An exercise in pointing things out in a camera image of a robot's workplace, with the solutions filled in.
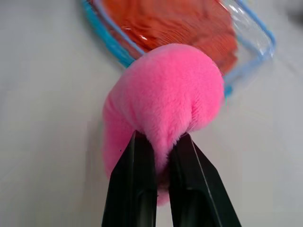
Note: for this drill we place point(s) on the pink plush pom-pom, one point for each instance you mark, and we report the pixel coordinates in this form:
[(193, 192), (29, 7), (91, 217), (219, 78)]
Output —
[(165, 94)]

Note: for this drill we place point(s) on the orange cloth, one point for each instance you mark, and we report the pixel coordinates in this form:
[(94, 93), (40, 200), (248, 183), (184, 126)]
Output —
[(180, 23)]

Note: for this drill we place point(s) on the clear plastic pouch blue trim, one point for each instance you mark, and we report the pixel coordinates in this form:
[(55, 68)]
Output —
[(251, 28)]

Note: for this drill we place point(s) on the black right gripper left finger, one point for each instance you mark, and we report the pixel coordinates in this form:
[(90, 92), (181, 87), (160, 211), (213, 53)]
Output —
[(129, 189)]

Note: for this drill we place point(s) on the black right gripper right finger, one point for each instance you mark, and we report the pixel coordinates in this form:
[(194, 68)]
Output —
[(196, 189)]

